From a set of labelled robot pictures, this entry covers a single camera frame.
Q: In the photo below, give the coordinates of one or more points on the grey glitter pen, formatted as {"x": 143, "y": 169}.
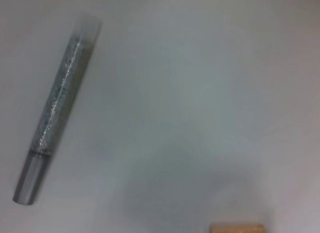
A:
{"x": 57, "y": 105}

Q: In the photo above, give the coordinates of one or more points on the tan eraser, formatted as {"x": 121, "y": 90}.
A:
{"x": 237, "y": 228}

